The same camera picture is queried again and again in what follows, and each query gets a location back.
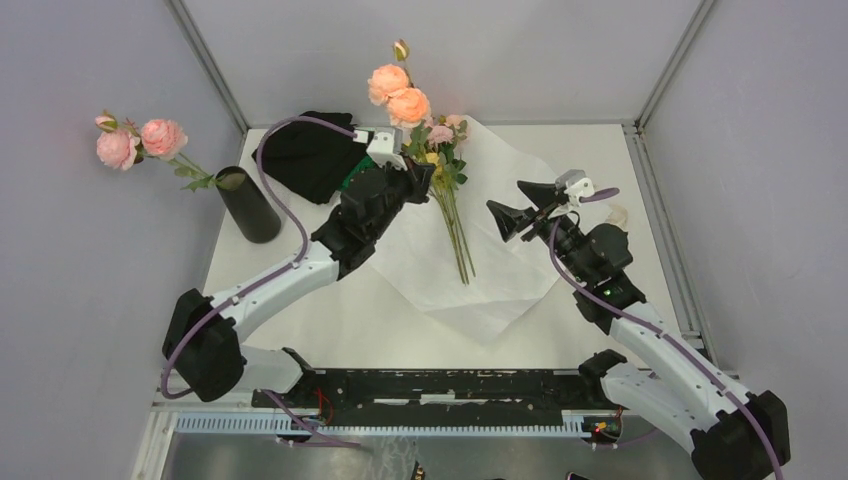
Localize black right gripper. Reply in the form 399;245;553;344
486;180;592;282

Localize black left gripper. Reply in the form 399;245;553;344
368;151;435;240

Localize pink and yellow flower bunch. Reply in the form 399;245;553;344
415;115;476;286

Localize white paper bouquet wrap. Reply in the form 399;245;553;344
339;119;603;344

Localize cream printed ribbon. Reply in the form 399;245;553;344
604;204;629;231

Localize peach rose stem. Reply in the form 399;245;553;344
367;39;431;151

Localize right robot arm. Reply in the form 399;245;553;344
486;178;791;479

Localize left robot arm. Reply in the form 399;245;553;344
163;161;436;408

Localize black cylindrical vase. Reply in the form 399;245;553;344
215;166;282;244

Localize pink roses in vase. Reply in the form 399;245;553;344
94;110;220;192

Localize green cloth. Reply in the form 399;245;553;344
339;156;374;192

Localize black cloth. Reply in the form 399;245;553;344
262;122;366;204

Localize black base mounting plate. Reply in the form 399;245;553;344
279;368;618;427

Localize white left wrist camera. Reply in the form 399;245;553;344
353;127;408;170

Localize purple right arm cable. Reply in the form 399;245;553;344
547;186;786;480

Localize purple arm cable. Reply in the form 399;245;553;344
160;115;367;449
547;186;786;480

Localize white slotted cable duct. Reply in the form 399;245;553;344
173;413;594;439

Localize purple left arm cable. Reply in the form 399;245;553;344
160;115;367;449

